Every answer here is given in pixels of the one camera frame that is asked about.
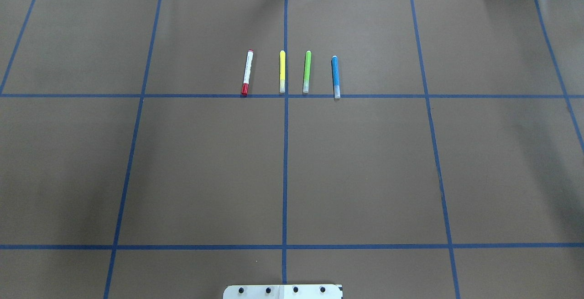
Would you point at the blue marker pen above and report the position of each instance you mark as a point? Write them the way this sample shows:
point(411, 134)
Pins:
point(336, 77)

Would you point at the red marker pen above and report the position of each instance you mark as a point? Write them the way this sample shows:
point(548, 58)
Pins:
point(247, 73)

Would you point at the yellow highlighter pen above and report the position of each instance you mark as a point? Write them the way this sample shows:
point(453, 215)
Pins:
point(282, 72)

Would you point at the green highlighter pen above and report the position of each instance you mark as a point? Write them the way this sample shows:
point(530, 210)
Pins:
point(307, 72)

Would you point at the brown paper table mat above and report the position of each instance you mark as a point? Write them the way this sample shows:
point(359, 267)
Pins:
point(451, 166)

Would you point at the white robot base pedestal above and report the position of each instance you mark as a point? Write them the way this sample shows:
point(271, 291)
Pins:
point(284, 291)

